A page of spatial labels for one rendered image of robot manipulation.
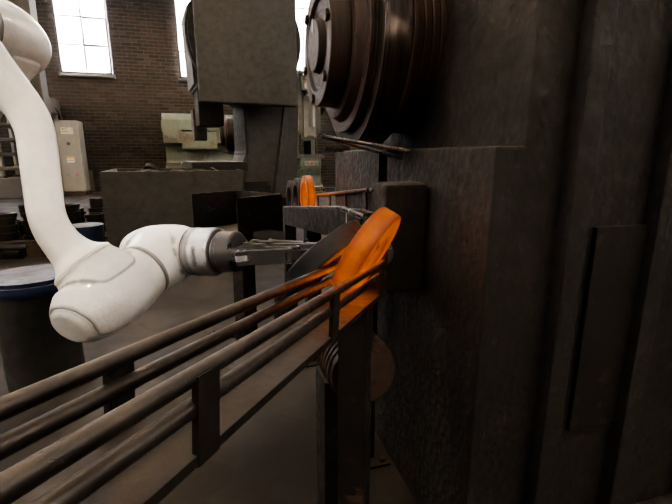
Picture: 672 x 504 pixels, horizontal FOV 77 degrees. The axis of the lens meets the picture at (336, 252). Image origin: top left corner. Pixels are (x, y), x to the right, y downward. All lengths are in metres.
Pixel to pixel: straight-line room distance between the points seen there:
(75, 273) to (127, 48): 10.78
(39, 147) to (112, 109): 10.47
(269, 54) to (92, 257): 3.21
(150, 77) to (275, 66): 7.66
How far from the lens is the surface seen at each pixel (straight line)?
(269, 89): 3.77
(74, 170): 10.65
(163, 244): 0.81
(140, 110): 11.24
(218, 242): 0.77
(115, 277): 0.74
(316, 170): 9.43
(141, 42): 11.44
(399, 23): 0.97
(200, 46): 3.72
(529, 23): 0.82
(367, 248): 0.61
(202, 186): 3.45
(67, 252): 0.77
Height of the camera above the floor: 0.86
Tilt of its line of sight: 13 degrees down
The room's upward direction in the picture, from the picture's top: straight up
